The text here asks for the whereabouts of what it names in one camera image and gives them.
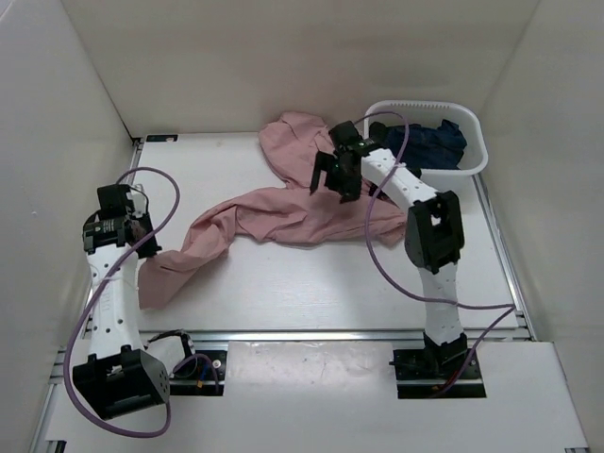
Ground blue label sticker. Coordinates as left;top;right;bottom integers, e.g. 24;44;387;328
145;134;178;143

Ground aluminium table edge rail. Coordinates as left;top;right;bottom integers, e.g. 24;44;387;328
472;175;537;342

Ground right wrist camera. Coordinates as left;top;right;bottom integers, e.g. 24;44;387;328
328;121;362;155

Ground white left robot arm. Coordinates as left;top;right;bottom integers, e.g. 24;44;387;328
72;216;198;420

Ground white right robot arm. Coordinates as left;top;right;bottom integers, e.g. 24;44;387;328
310;147;467;378

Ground black garment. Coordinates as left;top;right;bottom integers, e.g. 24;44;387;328
369;122;422;177

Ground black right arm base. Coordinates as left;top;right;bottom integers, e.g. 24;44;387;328
389;349;487;400

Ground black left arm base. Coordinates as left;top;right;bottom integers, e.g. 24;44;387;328
144;329;227;396

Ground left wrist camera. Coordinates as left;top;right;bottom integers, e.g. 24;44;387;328
96;184;147;218

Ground pink trousers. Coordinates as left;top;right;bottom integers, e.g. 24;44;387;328
138;111;406;310

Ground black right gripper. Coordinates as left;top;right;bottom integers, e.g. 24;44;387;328
310;150;363;203

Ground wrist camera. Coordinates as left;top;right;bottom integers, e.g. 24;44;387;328
96;184;147;218
328;121;362;155

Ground blue denim garment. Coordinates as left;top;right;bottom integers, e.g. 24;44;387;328
402;120;467;170

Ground white plastic basket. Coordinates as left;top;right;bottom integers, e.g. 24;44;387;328
363;98;489;198

